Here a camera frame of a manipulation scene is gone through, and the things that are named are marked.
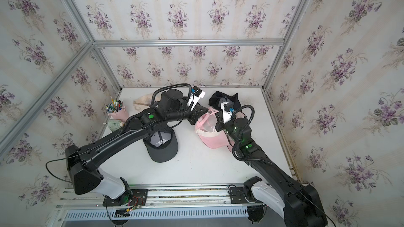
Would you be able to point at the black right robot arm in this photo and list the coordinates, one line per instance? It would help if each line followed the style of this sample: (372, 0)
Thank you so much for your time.
(299, 205)

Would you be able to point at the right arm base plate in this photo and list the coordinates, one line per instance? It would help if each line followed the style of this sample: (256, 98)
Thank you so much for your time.
(238, 196)

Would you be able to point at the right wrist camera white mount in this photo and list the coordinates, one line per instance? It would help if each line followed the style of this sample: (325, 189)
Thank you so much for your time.
(227, 109)

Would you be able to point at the dark grey baseball cap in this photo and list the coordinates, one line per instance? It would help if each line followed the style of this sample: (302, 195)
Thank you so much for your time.
(162, 146)

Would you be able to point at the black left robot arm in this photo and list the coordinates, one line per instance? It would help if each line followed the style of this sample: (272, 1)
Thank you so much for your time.
(172, 103)

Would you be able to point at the green tape dispenser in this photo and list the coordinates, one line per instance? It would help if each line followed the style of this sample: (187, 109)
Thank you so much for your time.
(115, 124)

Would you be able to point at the aluminium rail frame front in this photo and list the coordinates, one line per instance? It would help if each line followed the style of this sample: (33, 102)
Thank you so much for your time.
(163, 203)

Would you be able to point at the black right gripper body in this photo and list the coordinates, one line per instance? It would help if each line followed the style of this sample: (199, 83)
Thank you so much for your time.
(229, 128)

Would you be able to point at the beige cap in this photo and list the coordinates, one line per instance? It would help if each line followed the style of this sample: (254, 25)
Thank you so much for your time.
(142, 103)

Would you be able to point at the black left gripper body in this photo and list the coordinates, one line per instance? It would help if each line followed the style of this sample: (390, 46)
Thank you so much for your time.
(191, 115)

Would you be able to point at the black cap back right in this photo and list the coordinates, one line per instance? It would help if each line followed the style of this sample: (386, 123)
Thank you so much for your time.
(219, 97)

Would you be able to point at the pink cap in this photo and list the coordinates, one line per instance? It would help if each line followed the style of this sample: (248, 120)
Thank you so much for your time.
(205, 128)

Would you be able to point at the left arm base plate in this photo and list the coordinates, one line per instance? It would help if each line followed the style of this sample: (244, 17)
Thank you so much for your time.
(135, 198)

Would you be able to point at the pink pen cup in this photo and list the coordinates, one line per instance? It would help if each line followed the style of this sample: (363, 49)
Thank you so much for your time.
(117, 110)

